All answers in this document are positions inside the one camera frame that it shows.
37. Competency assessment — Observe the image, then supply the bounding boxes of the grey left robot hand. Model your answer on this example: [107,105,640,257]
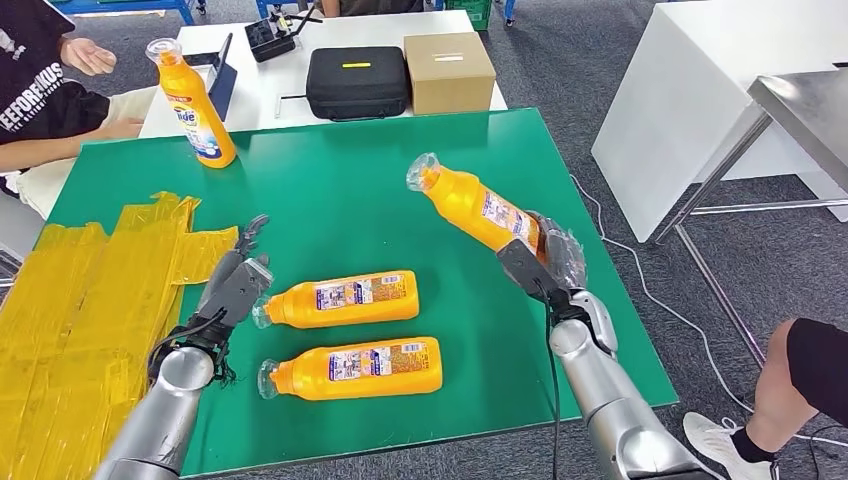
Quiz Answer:
[196,213,272,319]

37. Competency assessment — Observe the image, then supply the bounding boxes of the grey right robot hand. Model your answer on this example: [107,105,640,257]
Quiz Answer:
[526,210,589,293]

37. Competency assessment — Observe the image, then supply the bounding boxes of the orange detergent bottle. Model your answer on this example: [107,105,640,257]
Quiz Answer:
[405,152,551,263]
[144,37,238,170]
[251,270,421,331]
[258,336,444,402]

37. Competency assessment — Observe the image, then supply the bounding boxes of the yellow plastic sheet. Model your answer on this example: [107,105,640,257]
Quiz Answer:
[0,192,241,480]

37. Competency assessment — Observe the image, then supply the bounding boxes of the tablet in blue folio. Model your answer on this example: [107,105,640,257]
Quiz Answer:
[205,33,238,123]

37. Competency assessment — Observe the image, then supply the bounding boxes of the white block table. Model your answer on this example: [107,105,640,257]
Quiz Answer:
[591,0,848,243]

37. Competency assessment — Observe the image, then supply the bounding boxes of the white desk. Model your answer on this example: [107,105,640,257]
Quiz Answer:
[137,9,509,139]

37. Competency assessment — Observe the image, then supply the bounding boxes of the brown cardboard box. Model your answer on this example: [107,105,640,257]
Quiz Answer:
[403,31,497,117]

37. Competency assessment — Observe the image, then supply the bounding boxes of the black carrying case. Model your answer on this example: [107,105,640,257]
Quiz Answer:
[305,46,411,122]

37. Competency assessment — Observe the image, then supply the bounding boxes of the black remote controller with antennas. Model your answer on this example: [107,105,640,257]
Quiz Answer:
[244,6,324,63]

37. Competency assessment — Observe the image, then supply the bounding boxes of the person with white shoe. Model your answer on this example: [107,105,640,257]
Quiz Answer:
[682,315,848,480]

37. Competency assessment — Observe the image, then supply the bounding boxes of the green plastic crate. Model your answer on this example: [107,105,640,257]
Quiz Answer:
[445,0,493,31]

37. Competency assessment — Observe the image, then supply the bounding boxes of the seated person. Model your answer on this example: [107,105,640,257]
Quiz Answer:
[0,0,160,220]

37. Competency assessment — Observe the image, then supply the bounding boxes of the stainless steel table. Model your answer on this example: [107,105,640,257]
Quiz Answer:
[652,69,848,369]

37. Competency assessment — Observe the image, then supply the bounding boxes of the person behind white desk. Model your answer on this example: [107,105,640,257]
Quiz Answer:
[311,0,432,18]

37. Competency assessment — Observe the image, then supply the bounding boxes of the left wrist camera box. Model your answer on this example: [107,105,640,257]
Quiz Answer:
[210,254,274,327]

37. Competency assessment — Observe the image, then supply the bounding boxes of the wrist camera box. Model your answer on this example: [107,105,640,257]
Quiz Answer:
[210,254,274,327]
[496,239,564,303]

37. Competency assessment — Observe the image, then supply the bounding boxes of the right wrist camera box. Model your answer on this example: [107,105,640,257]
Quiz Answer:
[496,239,564,303]

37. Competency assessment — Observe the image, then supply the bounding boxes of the white floor cable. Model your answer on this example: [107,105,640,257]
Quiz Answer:
[569,173,848,446]

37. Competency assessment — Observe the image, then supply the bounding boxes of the black left camera cable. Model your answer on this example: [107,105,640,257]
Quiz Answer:
[146,307,230,386]

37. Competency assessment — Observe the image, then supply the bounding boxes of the black camera cable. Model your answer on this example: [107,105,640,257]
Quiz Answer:
[146,307,230,386]
[539,291,564,480]

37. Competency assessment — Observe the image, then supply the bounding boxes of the black right camera cable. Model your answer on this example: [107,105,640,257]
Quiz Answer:
[539,291,564,480]

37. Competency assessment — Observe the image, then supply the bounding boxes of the black floor cable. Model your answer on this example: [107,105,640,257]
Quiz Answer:
[804,423,848,480]

